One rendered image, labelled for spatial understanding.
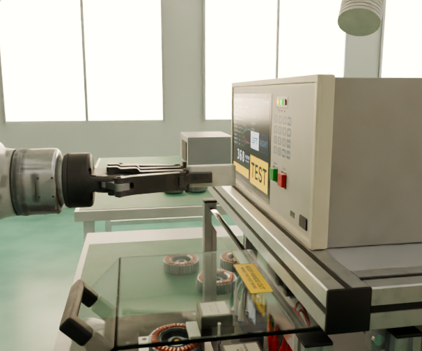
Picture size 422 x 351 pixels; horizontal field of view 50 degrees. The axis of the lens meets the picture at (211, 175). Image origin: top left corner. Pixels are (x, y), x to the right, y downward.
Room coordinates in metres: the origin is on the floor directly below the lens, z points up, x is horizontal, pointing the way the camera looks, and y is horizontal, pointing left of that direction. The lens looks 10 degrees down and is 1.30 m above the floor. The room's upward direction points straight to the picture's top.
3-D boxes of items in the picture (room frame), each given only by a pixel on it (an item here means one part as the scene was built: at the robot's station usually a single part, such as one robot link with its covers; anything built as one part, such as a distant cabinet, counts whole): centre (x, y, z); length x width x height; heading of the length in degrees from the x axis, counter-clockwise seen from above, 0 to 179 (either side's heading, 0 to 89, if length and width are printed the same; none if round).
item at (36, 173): (0.60, 0.23, 1.18); 0.09 x 0.06 x 0.09; 10
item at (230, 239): (0.74, -0.05, 1.03); 0.62 x 0.01 x 0.03; 10
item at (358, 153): (0.76, -0.27, 1.22); 0.44 x 0.39 x 0.20; 10
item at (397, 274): (0.78, -0.27, 1.09); 0.68 x 0.44 x 0.05; 10
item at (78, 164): (0.62, 0.15, 1.18); 0.09 x 0.08 x 0.07; 100
